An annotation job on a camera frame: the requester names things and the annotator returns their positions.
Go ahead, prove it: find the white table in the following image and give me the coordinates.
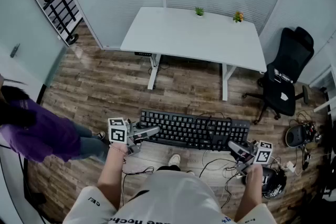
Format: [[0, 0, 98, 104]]
[[120, 6, 268, 102]]

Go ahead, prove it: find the orange flower potted plant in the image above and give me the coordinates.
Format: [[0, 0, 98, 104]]
[[233, 11, 245, 24]]

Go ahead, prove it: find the black keyboard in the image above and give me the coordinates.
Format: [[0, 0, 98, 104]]
[[139, 109, 251, 152]]

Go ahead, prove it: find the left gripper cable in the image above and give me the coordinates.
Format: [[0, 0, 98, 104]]
[[121, 159, 155, 208]]

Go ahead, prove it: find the tangled cable bundle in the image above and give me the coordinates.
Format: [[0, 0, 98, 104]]
[[296, 110, 324, 172]]

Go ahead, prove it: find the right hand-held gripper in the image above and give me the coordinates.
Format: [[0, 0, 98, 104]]
[[227, 140, 273, 175]]

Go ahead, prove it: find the black headset with white marks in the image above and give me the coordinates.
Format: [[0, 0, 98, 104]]
[[261, 166, 287, 199]]

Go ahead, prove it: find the black round device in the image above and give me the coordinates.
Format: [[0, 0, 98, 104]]
[[285, 124, 307, 148]]

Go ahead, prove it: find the person's right forearm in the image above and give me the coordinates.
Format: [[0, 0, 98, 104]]
[[233, 164, 264, 222]]

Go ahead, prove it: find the person's left forearm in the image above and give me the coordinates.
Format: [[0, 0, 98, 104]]
[[97, 142, 130, 210]]

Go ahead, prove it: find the black floor cable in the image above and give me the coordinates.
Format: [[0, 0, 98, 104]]
[[198, 150, 248, 208]]

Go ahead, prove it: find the person's white printed shirt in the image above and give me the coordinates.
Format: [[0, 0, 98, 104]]
[[62, 169, 277, 224]]

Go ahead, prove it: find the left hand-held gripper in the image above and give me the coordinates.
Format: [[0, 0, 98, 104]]
[[108, 117, 161, 157]]

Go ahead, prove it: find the black metal rack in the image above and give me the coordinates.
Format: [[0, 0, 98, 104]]
[[41, 0, 80, 46]]

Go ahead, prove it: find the grey door handle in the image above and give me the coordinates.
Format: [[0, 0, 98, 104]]
[[9, 43, 21, 59]]

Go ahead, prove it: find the grey handheld device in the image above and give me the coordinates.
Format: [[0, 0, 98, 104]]
[[274, 67, 294, 85]]

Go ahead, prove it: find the black office chair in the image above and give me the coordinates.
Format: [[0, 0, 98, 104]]
[[241, 26, 315, 125]]

